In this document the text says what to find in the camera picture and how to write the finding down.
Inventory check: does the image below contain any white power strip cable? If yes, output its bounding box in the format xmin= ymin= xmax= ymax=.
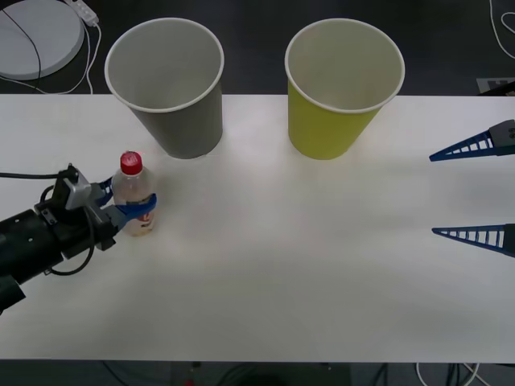
xmin=0 ymin=22 xmax=102 ymax=96

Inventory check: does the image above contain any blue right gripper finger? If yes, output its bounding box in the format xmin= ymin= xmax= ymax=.
xmin=431 ymin=223 xmax=515 ymax=259
xmin=428 ymin=118 xmax=515 ymax=163

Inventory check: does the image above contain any white power strip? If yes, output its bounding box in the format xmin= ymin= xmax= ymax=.
xmin=64 ymin=0 xmax=100 ymax=27

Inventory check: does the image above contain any yellow-green bin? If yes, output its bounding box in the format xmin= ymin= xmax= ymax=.
xmin=284 ymin=18 xmax=406 ymax=161

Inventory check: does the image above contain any clear bottle with red cap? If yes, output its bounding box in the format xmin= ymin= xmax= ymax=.
xmin=111 ymin=150 xmax=159 ymax=238

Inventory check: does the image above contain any round white disc base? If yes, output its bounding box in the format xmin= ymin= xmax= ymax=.
xmin=0 ymin=0 xmax=87 ymax=80

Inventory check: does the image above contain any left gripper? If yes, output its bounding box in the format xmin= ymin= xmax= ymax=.
xmin=34 ymin=176 xmax=159 ymax=261

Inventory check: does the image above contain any grey floor socket plate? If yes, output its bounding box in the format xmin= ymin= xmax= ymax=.
xmin=476 ymin=76 xmax=515 ymax=97

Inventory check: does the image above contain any grey bin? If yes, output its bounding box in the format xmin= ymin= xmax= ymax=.
xmin=104 ymin=18 xmax=225 ymax=160

